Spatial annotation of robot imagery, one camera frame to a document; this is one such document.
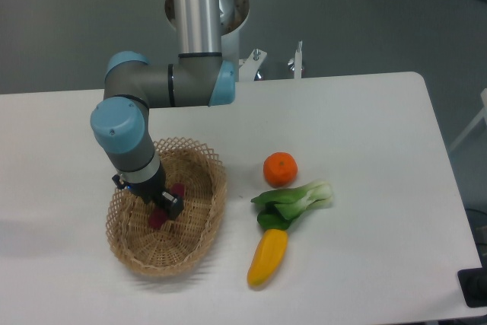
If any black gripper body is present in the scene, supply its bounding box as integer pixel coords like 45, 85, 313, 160
112, 161, 171, 204

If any purple sweet potato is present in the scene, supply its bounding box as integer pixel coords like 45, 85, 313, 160
148, 183, 185, 230

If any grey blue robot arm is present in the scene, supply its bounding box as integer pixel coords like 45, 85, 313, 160
90, 0, 237, 223

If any woven wicker basket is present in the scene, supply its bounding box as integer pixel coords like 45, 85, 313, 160
106, 138, 227, 277

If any green bok choy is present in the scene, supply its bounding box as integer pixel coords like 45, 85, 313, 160
250, 180, 334, 231

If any orange mandarin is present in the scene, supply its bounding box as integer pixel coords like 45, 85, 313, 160
263, 151, 298, 188

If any yellow pepper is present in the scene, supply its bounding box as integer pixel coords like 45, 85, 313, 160
247, 229, 288, 288

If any black device at table edge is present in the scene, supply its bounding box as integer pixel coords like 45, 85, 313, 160
457, 267, 486, 308

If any white furniture leg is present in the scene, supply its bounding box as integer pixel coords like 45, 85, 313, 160
448, 89, 487, 154

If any white metal base frame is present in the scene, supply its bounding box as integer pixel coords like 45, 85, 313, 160
238, 40, 305, 81

